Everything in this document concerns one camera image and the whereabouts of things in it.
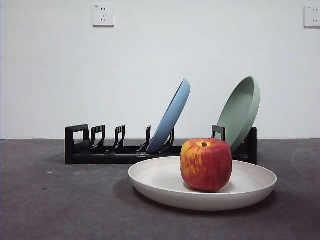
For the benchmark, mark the cream yellow plate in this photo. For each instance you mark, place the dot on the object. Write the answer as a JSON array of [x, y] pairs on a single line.
[[155, 180]]

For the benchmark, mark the red and yellow apple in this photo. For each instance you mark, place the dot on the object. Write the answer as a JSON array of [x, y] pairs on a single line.
[[207, 167]]

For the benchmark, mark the light blue plate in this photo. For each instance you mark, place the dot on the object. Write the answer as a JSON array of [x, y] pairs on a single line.
[[172, 117]]

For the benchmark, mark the black plastic plate rack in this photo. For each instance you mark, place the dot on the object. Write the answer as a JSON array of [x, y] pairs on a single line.
[[100, 157]]

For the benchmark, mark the pale green plate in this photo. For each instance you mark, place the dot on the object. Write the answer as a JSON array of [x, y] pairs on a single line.
[[237, 112]]

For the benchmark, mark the white wall socket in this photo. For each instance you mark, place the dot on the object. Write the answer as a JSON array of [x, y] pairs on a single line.
[[312, 16], [103, 15]]

